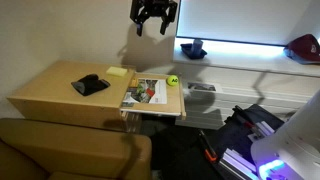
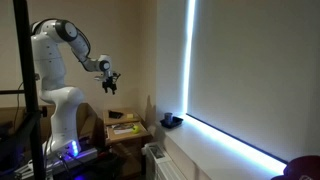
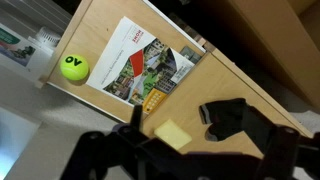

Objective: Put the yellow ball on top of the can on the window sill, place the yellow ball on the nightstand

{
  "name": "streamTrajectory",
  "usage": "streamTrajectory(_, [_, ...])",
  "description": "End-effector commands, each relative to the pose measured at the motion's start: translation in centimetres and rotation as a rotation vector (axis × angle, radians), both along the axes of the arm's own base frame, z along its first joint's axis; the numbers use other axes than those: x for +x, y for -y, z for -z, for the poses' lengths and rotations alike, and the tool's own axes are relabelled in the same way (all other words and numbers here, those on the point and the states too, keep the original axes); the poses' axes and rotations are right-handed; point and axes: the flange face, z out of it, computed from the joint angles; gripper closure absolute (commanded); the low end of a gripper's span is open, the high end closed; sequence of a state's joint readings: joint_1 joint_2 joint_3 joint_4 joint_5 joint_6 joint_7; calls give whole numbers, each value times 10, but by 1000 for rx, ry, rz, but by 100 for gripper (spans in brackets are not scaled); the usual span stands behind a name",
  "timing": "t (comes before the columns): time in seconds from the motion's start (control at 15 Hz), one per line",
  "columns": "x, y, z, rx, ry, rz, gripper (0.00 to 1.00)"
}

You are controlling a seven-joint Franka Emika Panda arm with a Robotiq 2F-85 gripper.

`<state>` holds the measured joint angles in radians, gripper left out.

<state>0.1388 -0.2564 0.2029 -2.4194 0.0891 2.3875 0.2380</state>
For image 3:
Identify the black cloth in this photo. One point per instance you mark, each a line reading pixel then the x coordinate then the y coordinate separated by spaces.
pixel 223 116

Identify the white radiator valve knob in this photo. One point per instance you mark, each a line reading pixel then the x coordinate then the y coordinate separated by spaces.
pixel 47 36

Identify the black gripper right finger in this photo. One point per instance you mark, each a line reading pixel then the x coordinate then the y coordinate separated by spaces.
pixel 283 153

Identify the pale yellow sponge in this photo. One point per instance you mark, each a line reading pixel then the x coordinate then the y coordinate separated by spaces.
pixel 172 134

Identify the wooden pull-out shelf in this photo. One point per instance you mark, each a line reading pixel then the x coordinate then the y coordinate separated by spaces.
pixel 93 30

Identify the light wooden desk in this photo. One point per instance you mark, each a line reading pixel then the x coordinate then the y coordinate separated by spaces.
pixel 206 90

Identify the brochure with house photos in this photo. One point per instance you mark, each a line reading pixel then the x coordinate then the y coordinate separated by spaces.
pixel 126 60

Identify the white radiator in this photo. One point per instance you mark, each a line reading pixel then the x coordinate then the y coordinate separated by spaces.
pixel 36 60

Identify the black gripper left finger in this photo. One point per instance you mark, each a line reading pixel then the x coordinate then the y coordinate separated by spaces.
pixel 110 156

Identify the yellow tennis ball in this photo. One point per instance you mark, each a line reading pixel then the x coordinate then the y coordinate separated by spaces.
pixel 74 68

